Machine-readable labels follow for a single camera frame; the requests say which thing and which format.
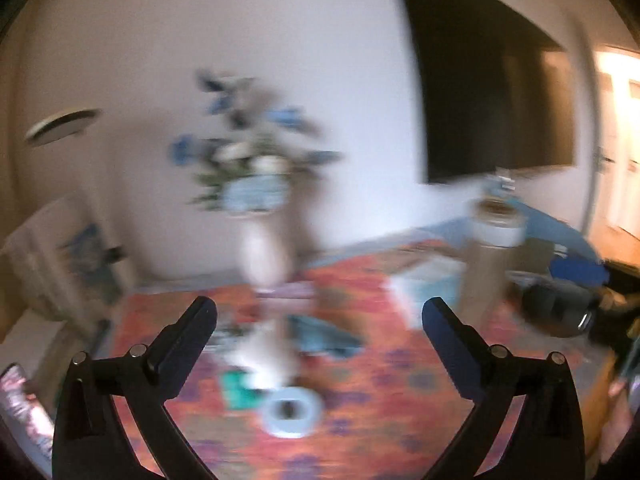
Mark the white fluffy plush toy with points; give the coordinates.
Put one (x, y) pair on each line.
(267, 355)

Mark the stack of books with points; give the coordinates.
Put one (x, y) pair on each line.
(67, 270)

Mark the blue tissue box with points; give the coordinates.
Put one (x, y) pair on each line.
(438, 276)

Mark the light blue tape roll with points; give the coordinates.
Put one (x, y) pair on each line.
(291, 412)

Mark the floral orange tablecloth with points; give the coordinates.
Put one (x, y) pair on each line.
(389, 412)

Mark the white ribbed vase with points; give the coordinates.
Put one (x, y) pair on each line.
(266, 256)

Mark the blue folded cloth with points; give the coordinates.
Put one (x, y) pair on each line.
(320, 338)

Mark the blue white artificial flowers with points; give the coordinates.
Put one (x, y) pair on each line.
(250, 169)

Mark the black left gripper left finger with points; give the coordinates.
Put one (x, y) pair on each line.
(89, 441)

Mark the teal green soft bag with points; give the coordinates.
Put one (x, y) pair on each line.
(236, 391)

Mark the lilac soft pad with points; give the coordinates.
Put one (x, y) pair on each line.
(292, 296)

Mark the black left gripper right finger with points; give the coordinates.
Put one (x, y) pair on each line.
(547, 441)

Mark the black wall television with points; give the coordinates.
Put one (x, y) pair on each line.
(497, 91)

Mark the gold cylindrical bottle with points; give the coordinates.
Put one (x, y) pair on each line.
(497, 230)

